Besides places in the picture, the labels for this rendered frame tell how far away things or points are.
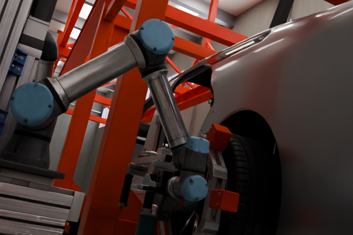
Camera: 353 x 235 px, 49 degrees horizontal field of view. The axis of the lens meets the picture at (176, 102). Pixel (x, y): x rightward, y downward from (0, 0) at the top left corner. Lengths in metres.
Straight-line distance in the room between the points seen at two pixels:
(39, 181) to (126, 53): 0.47
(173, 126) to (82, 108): 2.83
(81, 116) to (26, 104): 2.95
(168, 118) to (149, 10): 1.17
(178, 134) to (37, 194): 0.48
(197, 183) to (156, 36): 0.46
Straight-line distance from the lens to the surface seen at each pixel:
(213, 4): 9.52
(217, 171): 1.54
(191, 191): 1.15
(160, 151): 1.58
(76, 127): 4.04
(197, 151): 1.18
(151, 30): 1.21
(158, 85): 1.32
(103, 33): 4.34
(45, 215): 1.26
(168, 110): 1.31
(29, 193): 1.25
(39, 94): 1.13
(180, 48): 4.61
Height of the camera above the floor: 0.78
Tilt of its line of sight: 15 degrees up
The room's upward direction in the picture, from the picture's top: 12 degrees clockwise
